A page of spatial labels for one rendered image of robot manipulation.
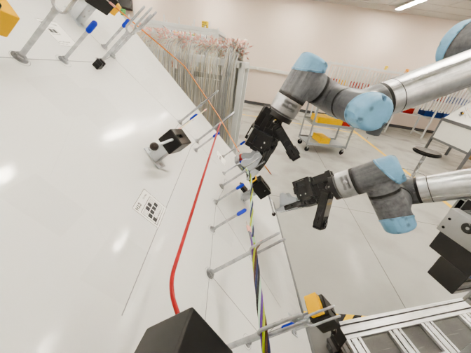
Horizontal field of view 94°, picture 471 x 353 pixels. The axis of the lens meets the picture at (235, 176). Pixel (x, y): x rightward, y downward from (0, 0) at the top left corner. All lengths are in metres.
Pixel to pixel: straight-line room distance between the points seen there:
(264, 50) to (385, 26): 3.73
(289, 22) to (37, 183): 8.65
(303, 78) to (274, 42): 8.12
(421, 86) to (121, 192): 0.58
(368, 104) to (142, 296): 0.49
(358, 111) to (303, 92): 0.15
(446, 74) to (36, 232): 0.69
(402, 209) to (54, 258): 0.66
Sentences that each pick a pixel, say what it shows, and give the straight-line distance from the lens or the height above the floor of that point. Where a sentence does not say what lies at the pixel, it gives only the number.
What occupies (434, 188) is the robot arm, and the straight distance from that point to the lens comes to 0.77.
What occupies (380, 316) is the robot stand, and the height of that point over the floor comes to 0.23.
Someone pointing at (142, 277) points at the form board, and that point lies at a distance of 0.30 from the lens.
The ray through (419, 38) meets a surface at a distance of 9.91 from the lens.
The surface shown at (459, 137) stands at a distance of 6.83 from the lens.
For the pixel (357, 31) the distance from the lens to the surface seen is 9.17.
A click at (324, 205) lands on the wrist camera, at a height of 1.12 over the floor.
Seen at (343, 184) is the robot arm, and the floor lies 1.20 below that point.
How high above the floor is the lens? 1.46
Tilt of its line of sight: 28 degrees down
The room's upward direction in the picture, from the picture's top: 9 degrees clockwise
